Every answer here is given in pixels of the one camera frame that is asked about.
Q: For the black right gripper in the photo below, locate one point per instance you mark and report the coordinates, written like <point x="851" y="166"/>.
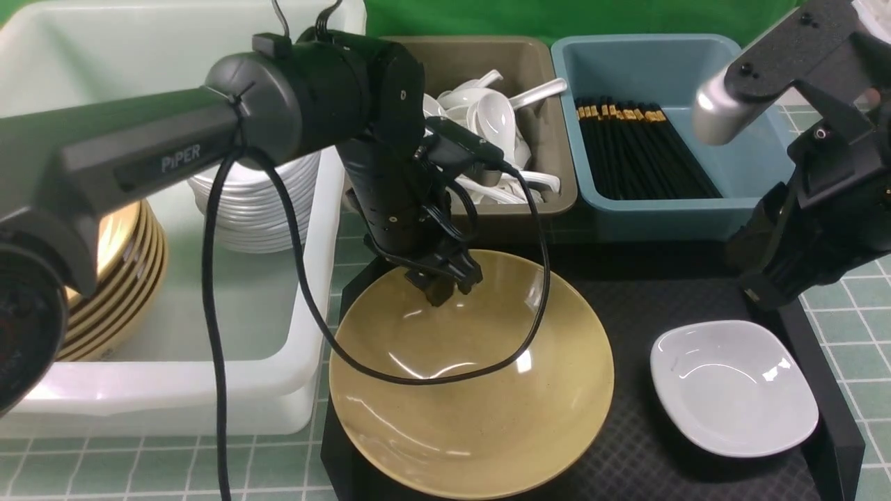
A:
<point x="830" y="217"/>

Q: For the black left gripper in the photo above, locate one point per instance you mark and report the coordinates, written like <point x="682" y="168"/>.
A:
<point x="415" y="212"/>

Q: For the white square dish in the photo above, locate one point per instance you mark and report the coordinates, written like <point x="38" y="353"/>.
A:
<point x="733" y="389"/>

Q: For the yellow noodle bowl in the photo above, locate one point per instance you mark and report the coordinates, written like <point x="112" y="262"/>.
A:
<point x="493" y="436"/>

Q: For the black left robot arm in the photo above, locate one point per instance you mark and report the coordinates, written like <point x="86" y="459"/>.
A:
<point x="63" y="170"/>

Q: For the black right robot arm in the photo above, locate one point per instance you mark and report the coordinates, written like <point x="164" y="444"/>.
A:
<point x="819" y="50"/>

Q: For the yellow bowl stack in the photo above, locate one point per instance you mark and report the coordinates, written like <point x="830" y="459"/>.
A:
<point x="131" y="266"/>

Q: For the white soup spoon pile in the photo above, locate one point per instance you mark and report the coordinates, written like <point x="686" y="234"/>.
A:
<point x="459" y="104"/>

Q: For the white soup spoon top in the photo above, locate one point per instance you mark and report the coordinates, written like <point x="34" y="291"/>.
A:
<point x="494" y="120"/>

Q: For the white dish stack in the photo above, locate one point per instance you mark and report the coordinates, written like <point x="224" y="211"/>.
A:
<point x="251" y="219"/>

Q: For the brown spoon bin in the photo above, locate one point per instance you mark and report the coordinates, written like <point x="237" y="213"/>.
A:
<point x="451" y="60"/>

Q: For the black serving tray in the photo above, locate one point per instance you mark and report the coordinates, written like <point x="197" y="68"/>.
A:
<point x="641" y="292"/>

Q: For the black chopsticks bundle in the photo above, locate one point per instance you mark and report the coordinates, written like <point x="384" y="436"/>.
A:
<point x="635" y="153"/>

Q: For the green backdrop cloth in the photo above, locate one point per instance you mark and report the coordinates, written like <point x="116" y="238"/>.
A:
<point x="226" y="26"/>

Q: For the blue chopstick bin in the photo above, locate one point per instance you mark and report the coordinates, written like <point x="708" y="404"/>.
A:
<point x="667" y="69"/>

